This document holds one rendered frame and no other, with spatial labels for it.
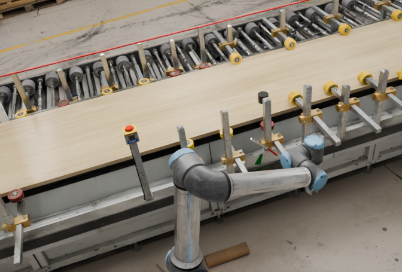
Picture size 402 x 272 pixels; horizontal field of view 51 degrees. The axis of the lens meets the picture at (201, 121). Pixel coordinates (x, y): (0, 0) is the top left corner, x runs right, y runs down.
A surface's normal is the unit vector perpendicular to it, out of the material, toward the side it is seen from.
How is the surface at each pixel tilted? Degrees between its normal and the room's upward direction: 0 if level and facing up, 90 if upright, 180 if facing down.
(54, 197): 90
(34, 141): 0
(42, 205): 90
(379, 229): 0
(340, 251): 0
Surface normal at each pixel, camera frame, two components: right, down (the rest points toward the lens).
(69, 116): -0.12, -0.79
